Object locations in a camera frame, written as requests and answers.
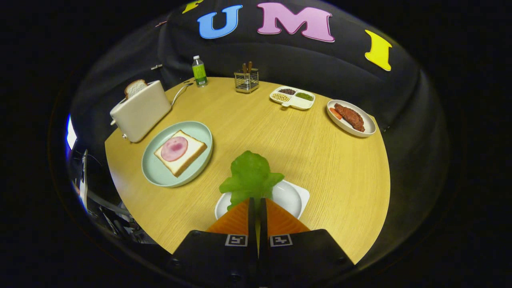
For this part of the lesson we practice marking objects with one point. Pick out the red cloth clip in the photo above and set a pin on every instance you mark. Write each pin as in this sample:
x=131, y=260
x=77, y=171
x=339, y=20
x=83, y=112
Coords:
x=160, y=24

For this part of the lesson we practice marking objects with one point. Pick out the orange carrot slice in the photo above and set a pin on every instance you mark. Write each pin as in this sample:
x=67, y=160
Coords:
x=336, y=113

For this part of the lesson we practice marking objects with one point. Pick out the white divided bean dish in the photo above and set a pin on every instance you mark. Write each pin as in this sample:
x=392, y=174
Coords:
x=298, y=103

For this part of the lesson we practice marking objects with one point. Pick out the pink ham slice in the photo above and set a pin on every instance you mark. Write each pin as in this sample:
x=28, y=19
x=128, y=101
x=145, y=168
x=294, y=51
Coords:
x=174, y=148

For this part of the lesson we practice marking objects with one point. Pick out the black backdrop cloth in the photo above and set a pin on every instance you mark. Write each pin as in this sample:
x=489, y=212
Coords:
x=340, y=68

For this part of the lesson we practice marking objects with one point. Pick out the green lettuce leaf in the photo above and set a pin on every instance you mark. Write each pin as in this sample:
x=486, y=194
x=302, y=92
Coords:
x=250, y=174

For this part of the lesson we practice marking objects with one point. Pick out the green label water bottle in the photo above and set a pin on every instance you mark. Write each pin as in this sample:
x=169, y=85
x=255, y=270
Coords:
x=199, y=74

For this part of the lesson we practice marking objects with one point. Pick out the pale green round plate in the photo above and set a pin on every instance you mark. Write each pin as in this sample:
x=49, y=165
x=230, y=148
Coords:
x=156, y=172

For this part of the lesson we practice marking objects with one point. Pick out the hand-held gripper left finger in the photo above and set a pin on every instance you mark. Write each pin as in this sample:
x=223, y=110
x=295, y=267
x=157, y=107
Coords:
x=216, y=256

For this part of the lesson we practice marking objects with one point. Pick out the white bread slice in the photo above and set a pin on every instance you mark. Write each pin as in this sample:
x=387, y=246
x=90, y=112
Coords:
x=192, y=150

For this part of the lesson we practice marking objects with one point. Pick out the toasted bread slice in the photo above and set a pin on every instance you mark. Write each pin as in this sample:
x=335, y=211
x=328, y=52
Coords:
x=135, y=87

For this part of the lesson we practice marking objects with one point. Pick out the brown meat piece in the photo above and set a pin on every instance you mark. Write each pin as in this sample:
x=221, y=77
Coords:
x=352, y=116

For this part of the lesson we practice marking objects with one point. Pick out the white toaster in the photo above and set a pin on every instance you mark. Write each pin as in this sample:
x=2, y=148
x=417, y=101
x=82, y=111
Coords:
x=142, y=114

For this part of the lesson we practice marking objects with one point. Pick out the white square plate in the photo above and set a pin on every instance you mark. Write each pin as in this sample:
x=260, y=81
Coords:
x=288, y=196

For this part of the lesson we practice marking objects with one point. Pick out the round white meat plate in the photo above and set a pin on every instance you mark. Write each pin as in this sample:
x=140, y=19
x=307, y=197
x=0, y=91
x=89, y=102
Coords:
x=368, y=124

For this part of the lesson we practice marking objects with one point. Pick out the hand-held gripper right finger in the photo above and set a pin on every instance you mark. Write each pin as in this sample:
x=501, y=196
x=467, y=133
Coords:
x=300, y=256

